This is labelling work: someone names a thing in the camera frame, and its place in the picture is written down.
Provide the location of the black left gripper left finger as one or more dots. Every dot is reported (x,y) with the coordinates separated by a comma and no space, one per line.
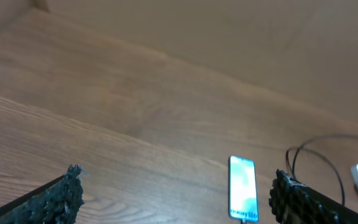
(56,202)

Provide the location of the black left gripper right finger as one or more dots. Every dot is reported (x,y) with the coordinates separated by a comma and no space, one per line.
(293,202)

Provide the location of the Galaxy smartphone blue screen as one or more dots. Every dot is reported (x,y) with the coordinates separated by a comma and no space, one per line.
(243,202)

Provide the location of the brown cardboard backdrop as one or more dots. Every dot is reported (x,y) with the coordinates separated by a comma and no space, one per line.
(307,50)

